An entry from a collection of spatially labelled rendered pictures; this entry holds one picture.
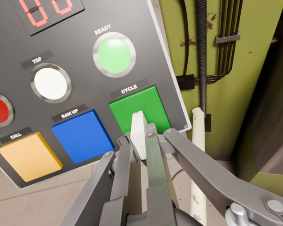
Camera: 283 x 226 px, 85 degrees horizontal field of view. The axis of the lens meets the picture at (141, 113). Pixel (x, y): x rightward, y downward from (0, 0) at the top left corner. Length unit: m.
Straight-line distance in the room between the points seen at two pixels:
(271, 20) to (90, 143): 0.47
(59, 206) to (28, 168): 1.31
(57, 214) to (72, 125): 1.41
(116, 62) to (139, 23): 0.06
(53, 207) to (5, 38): 1.51
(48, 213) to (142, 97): 1.55
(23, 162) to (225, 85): 0.59
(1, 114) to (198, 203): 0.51
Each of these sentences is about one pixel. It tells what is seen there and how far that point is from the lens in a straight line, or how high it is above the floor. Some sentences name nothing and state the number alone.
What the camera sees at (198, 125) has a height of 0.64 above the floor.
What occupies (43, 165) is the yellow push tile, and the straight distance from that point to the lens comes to 0.32.
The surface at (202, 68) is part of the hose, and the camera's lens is 0.52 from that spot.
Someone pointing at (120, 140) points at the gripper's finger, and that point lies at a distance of 0.15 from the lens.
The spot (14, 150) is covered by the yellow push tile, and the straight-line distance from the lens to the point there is 0.33.
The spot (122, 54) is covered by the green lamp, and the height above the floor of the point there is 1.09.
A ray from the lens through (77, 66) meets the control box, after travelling 0.24.
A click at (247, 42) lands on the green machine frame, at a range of 0.52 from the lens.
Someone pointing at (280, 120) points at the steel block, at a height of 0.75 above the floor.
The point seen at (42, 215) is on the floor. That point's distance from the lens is 1.74.
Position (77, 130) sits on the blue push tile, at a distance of 0.26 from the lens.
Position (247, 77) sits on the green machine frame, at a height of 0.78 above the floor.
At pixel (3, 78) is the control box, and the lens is 0.30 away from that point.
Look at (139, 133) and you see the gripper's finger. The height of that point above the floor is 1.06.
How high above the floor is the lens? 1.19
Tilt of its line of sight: 49 degrees down
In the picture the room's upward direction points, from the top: 29 degrees counter-clockwise
